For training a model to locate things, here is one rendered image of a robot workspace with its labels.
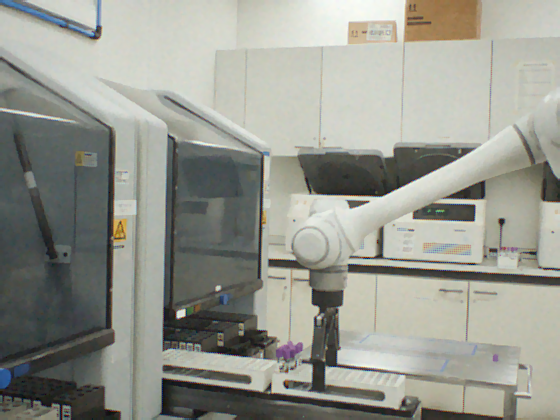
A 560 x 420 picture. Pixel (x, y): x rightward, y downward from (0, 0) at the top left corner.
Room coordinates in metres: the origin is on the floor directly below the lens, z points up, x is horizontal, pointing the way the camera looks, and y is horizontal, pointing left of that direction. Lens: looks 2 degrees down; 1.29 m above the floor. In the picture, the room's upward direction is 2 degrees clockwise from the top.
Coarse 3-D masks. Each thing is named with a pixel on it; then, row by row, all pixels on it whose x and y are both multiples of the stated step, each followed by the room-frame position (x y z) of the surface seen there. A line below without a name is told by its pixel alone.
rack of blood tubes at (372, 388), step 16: (304, 368) 1.58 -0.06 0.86; (336, 368) 1.59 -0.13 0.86; (272, 384) 1.54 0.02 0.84; (304, 384) 1.57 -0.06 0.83; (336, 384) 1.49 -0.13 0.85; (352, 384) 1.48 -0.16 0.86; (368, 384) 1.46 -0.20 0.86; (384, 384) 1.47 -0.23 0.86; (400, 384) 1.47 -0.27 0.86; (352, 400) 1.48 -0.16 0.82; (368, 400) 1.46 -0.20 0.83; (384, 400) 1.45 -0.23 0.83; (400, 400) 1.47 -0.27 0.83
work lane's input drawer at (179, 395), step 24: (168, 384) 1.61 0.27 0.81; (192, 384) 1.59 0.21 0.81; (192, 408) 1.58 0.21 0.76; (216, 408) 1.56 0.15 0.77; (240, 408) 1.54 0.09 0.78; (264, 408) 1.52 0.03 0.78; (288, 408) 1.50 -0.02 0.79; (312, 408) 1.49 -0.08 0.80; (336, 408) 1.47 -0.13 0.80; (360, 408) 1.46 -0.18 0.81; (384, 408) 1.45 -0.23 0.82; (408, 408) 1.45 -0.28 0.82
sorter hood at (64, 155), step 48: (0, 96) 1.13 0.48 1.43; (48, 96) 1.32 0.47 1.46; (0, 144) 1.05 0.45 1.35; (48, 144) 1.16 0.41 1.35; (96, 144) 1.29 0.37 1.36; (0, 192) 1.05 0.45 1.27; (48, 192) 1.16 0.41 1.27; (96, 192) 1.30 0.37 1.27; (0, 240) 1.05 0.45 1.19; (48, 240) 1.16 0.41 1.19; (96, 240) 1.30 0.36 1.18; (0, 288) 1.05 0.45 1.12; (48, 288) 1.17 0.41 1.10; (96, 288) 1.30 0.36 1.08; (0, 336) 1.05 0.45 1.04; (48, 336) 1.17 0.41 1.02; (96, 336) 1.29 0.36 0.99
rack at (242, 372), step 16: (176, 352) 1.70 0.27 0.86; (192, 352) 1.70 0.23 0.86; (176, 368) 1.68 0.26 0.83; (192, 368) 1.69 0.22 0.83; (208, 368) 1.59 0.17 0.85; (224, 368) 1.57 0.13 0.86; (240, 368) 1.56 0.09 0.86; (256, 368) 1.57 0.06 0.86; (272, 368) 1.60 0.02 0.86; (224, 384) 1.57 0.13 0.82; (240, 384) 1.56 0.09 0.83; (256, 384) 1.55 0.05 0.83
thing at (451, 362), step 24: (360, 336) 2.15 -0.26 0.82; (384, 336) 2.16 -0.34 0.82; (408, 336) 2.17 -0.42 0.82; (360, 360) 1.84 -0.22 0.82; (384, 360) 1.85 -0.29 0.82; (408, 360) 1.86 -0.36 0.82; (432, 360) 1.86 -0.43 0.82; (456, 360) 1.87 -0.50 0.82; (480, 360) 1.88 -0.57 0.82; (504, 360) 1.88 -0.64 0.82; (456, 384) 1.69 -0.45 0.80; (480, 384) 1.67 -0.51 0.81; (504, 384) 1.65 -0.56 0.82; (528, 384) 1.78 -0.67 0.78; (504, 408) 1.65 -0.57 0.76
